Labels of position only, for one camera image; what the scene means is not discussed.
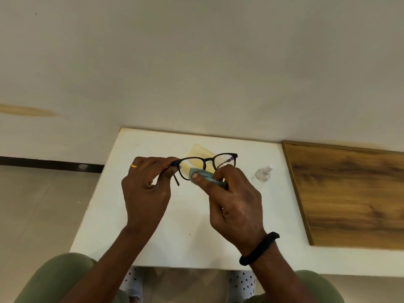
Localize person's left hand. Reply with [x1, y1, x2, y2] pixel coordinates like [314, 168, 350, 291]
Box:
[121, 156, 181, 232]

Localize person's right hand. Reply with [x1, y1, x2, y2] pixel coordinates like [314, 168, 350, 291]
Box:
[191, 165, 268, 258]

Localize clear spray bottle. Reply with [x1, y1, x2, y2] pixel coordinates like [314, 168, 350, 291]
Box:
[254, 163, 275, 183]

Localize grey-green cleaning cloth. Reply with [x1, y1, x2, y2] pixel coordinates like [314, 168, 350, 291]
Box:
[188, 167, 229, 190]

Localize black framed eyeglasses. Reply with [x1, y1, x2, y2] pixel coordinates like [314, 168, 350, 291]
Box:
[164, 152, 239, 186]

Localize yellow translucent glasses case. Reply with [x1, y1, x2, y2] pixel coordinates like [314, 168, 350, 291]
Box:
[186, 143, 234, 183]

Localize person's left forearm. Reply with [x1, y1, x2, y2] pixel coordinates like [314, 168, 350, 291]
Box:
[61, 226, 162, 303]

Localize person's right forearm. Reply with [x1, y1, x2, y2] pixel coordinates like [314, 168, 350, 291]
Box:
[249, 241, 319, 303]

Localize person's left leg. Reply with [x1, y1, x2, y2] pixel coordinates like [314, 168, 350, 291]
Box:
[14, 252, 130, 303]

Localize black wristband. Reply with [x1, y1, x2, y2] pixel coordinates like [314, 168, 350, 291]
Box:
[239, 231, 281, 266]

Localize white polka dot slipper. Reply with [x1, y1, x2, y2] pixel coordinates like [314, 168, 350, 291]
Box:
[121, 266, 144, 303]
[228, 270, 257, 303]

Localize brown wooden board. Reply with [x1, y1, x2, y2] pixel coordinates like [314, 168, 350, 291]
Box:
[281, 141, 404, 250]

